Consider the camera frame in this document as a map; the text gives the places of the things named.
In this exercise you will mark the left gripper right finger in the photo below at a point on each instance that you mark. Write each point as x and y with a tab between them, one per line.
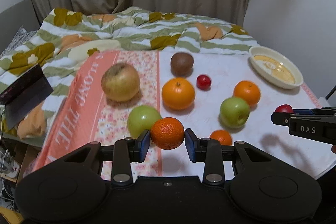
212	154

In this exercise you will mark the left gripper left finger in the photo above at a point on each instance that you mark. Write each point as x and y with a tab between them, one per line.
122	154

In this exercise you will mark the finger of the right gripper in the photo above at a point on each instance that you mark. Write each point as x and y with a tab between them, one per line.
283	118

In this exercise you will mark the small mandarin front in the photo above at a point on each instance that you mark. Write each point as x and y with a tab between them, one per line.
223	136

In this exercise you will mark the small green apple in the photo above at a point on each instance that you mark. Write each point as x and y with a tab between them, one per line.
142	118

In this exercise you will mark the tiny mandarin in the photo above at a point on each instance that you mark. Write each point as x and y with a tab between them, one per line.
167	133

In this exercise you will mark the large orange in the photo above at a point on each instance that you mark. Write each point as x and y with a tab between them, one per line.
178	94
248	91

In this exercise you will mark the large green apple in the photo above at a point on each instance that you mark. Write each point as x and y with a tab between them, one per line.
234	112

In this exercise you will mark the small red cherry tomato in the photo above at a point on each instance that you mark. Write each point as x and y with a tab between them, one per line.
204	82

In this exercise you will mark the yellow red apple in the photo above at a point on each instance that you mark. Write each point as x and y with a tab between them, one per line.
121	82

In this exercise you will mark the brown kiwi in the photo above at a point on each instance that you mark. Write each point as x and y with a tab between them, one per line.
181	63

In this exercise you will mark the person right hand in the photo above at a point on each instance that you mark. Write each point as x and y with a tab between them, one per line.
333	149

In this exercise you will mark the cream oval cartoon dish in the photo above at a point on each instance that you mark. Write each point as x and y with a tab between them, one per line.
275	68

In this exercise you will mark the pink floral tablecloth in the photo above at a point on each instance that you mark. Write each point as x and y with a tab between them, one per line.
87	115

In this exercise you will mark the black box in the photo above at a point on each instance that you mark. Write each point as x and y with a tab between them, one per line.
25	93

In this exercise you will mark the green striped floral blanket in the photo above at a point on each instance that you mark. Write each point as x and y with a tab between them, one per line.
67	38

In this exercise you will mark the grey sofa headboard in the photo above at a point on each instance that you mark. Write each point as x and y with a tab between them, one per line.
19	15

